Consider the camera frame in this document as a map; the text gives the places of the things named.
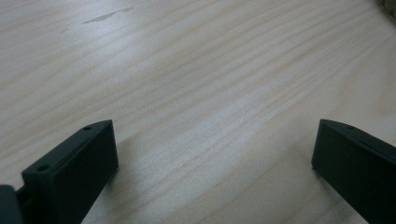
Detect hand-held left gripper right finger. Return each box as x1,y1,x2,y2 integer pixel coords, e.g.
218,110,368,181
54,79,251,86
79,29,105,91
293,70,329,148
311,119,396,224

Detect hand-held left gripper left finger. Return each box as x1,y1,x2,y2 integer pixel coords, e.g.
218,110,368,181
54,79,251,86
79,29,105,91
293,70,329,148
21,119,120,224

